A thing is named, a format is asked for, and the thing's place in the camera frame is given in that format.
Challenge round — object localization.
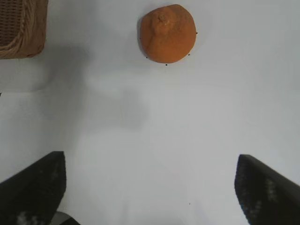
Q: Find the woven wicker basket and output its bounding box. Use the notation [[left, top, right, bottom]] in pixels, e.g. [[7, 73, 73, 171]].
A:
[[0, 0, 49, 60]]

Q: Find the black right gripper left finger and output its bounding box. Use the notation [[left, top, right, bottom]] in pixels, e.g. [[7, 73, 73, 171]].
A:
[[0, 151, 82, 225]]

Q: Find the orange fruit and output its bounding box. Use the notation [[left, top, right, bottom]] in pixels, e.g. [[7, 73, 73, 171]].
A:
[[136, 4, 197, 64]]

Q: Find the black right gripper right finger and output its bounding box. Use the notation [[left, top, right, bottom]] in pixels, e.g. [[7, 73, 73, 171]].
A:
[[234, 154, 300, 225]]

